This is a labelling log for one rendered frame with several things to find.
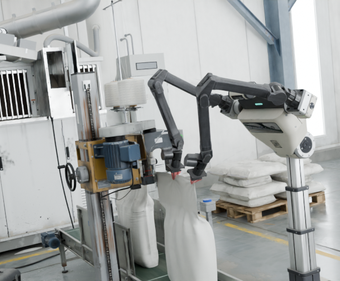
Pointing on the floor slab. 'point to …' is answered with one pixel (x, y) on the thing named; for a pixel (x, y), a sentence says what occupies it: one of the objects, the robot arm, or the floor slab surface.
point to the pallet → (234, 212)
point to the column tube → (100, 253)
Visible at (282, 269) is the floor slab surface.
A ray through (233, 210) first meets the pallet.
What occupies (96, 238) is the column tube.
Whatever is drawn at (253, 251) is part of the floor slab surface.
